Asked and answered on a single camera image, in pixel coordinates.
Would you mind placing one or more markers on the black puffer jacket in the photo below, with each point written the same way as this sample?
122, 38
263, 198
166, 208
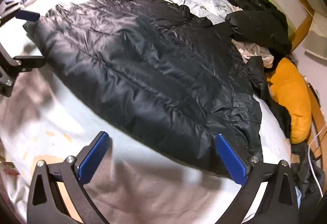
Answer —
153, 69

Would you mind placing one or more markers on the black clothes pile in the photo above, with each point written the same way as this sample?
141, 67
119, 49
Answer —
260, 22

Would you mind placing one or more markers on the beige crumpled garment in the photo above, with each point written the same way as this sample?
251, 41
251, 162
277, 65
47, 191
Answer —
248, 50

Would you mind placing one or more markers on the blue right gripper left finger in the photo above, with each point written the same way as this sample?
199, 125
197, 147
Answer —
90, 157

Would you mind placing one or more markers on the wooden bed frame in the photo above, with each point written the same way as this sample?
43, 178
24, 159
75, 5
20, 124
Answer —
309, 19

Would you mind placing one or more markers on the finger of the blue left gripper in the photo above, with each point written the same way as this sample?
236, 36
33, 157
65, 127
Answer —
30, 61
27, 15

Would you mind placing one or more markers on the orange pillow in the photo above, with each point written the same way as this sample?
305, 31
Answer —
289, 89

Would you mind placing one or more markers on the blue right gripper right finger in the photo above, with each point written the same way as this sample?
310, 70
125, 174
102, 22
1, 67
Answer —
234, 157

